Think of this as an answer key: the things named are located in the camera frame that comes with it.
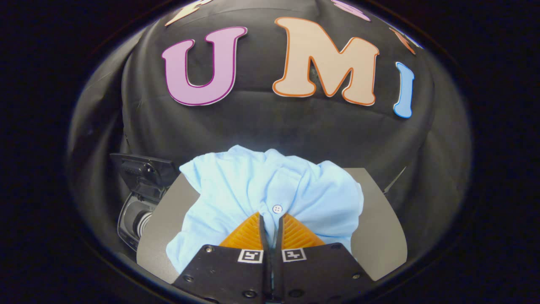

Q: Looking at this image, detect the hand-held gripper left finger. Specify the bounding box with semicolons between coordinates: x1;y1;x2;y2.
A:
172;211;270;302

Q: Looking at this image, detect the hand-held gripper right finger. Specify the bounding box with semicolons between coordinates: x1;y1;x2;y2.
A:
272;213;376;302

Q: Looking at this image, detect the light blue shirt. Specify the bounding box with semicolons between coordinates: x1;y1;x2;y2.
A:
166;145;365;275

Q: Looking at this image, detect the dark washing machine lid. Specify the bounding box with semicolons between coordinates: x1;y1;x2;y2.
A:
111;153;180;201

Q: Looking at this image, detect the black backdrop cloth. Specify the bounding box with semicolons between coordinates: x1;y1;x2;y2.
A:
67;0;472;262

